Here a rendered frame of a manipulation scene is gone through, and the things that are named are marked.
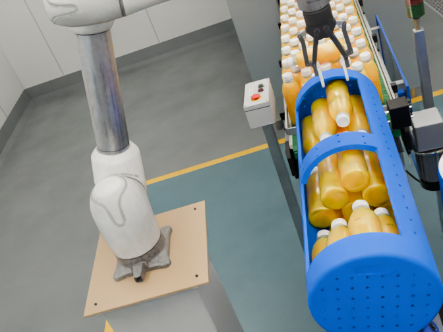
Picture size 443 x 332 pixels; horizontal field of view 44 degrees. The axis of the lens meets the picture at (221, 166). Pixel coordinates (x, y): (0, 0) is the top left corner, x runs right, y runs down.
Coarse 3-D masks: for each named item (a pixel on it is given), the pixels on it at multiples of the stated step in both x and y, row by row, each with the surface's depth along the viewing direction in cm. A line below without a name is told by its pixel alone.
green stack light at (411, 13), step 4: (420, 4) 207; (408, 8) 209; (412, 8) 208; (416, 8) 207; (420, 8) 207; (424, 8) 209; (408, 12) 210; (412, 12) 209; (416, 12) 208; (420, 12) 208; (424, 12) 209; (408, 16) 211; (412, 16) 210; (416, 16) 209; (420, 16) 209
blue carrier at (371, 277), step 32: (320, 96) 187; (384, 128) 156; (320, 160) 147; (384, 160) 139; (416, 224) 123; (320, 256) 118; (352, 256) 112; (384, 256) 110; (416, 256) 111; (320, 288) 117; (352, 288) 117; (384, 288) 115; (416, 288) 115; (320, 320) 123; (352, 320) 122; (384, 320) 121; (416, 320) 120
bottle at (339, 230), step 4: (336, 224) 134; (340, 224) 133; (344, 224) 133; (332, 228) 134; (336, 228) 131; (340, 228) 130; (344, 228) 130; (332, 232) 130; (336, 232) 129; (340, 232) 129; (344, 232) 128; (348, 232) 129; (328, 236) 130; (332, 236) 129; (336, 236) 128; (340, 236) 127; (344, 236) 127; (328, 240) 129; (332, 240) 128; (336, 240) 127; (328, 244) 128
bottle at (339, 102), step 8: (336, 80) 180; (328, 88) 179; (336, 88) 176; (344, 88) 176; (328, 96) 176; (336, 96) 172; (344, 96) 171; (328, 104) 173; (336, 104) 169; (344, 104) 168; (336, 112) 168; (344, 112) 166; (352, 112) 169
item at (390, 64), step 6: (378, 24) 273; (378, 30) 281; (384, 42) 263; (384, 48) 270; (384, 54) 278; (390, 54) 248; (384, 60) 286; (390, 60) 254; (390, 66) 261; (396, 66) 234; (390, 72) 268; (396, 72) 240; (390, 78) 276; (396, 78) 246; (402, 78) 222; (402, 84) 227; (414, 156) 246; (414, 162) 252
